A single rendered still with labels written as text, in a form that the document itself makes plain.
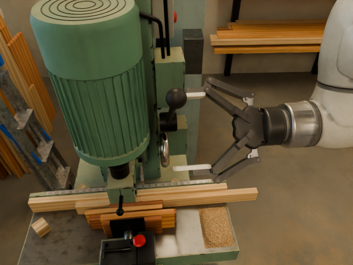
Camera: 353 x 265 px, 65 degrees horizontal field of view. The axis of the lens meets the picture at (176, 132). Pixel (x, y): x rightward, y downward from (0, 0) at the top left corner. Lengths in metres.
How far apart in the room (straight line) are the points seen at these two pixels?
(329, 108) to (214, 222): 0.46
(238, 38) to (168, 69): 1.88
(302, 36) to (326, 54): 2.23
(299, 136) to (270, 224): 1.47
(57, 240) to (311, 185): 1.81
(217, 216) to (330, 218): 1.39
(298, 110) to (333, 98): 0.06
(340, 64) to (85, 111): 0.45
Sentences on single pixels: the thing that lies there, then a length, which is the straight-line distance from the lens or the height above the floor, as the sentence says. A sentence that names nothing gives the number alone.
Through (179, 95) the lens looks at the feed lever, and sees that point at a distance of 0.44.
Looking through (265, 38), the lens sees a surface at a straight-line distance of 2.68.
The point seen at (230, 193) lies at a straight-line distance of 0.90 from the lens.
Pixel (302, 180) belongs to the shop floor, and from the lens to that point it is 2.29.
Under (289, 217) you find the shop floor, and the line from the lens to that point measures 2.07.
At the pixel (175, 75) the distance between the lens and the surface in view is 0.78.
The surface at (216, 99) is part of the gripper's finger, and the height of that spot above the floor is 1.35.
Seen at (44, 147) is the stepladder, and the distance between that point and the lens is 1.78.
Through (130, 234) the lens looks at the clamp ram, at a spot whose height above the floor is 0.96.
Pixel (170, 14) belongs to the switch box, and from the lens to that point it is 0.81.
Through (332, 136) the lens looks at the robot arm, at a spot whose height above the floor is 1.31.
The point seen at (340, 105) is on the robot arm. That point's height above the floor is 1.36.
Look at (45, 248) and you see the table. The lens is 0.91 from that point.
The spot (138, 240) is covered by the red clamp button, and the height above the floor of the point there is 1.03.
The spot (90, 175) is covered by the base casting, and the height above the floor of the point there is 0.80.
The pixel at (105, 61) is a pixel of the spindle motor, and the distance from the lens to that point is 0.47.
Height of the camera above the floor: 1.66
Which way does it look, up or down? 43 degrees down
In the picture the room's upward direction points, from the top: straight up
